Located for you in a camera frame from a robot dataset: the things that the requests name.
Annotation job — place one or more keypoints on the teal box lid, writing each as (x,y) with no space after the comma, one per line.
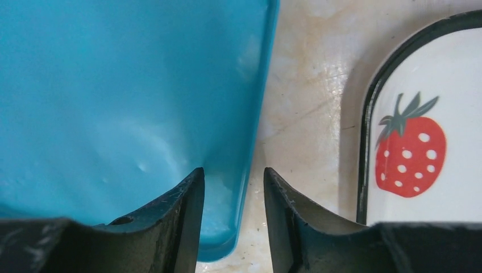
(106,105)

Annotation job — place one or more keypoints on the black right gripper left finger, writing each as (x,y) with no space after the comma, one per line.
(161,236)

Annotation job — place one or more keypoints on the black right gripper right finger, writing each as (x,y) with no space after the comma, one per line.
(306,237)

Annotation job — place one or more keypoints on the strawberry print tray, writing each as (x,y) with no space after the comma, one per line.
(420,140)

